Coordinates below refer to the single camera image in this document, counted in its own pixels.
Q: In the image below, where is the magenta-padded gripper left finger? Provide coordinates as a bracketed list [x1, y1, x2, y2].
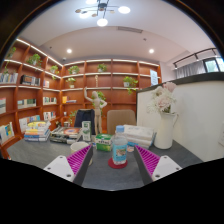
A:
[43, 143, 94, 187]

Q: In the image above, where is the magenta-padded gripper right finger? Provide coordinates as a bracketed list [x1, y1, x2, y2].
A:
[133, 144, 184, 186]

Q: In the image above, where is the clear blue-capped water bottle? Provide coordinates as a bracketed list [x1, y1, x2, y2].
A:
[111, 124, 129, 166]

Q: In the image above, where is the cream cylindrical cup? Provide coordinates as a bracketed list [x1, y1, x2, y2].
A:
[69, 141, 94, 166]

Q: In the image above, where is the white pitcher vase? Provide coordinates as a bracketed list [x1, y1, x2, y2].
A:
[153, 111, 179, 150]

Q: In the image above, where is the colourful book stack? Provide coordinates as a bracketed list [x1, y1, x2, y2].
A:
[23, 120, 52, 143]

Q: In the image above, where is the tall green white carton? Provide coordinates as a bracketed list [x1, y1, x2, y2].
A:
[81, 120, 92, 143]

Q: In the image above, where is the green and white box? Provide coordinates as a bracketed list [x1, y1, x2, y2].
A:
[94, 133, 114, 153]

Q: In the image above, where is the beige chair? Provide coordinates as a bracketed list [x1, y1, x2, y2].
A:
[106, 109, 138, 135]

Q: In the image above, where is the wooden artist mannequin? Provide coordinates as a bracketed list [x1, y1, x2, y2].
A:
[83, 87, 108, 135]

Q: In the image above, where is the wooden shelf unit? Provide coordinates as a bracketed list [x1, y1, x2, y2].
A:
[0, 37, 163, 148]

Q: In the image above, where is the grey curtain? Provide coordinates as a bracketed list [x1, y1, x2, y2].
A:
[175, 60, 208, 79]

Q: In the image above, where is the ceiling air vent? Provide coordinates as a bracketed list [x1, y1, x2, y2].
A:
[116, 25, 144, 34]

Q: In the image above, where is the branched ceiling lamp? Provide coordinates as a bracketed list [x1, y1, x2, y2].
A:
[74, 0, 132, 28]

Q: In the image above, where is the black track light rail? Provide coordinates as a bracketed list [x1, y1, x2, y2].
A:
[173, 47, 219, 69]

